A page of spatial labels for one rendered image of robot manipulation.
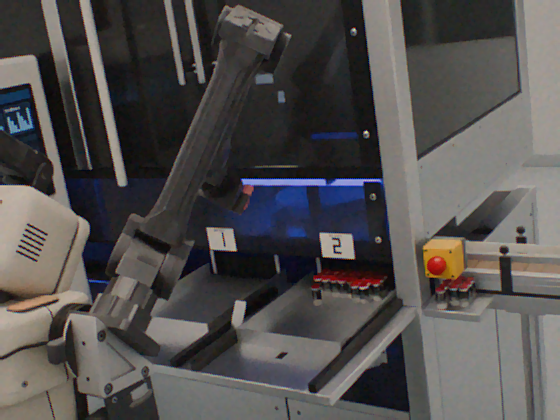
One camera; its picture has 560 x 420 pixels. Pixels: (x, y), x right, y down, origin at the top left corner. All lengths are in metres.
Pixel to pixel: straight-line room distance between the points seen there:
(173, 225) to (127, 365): 0.21
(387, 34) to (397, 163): 0.27
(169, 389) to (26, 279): 1.26
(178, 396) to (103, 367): 1.28
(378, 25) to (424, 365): 0.77
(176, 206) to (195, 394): 1.23
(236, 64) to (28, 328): 0.46
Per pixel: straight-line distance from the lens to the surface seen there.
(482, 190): 2.09
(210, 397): 2.22
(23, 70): 2.12
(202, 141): 1.07
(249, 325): 1.70
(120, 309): 1.04
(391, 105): 1.60
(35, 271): 1.12
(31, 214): 1.11
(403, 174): 1.62
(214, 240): 1.96
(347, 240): 1.73
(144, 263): 1.08
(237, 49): 1.07
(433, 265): 1.62
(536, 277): 1.72
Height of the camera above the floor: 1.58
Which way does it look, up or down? 15 degrees down
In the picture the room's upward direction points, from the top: 9 degrees counter-clockwise
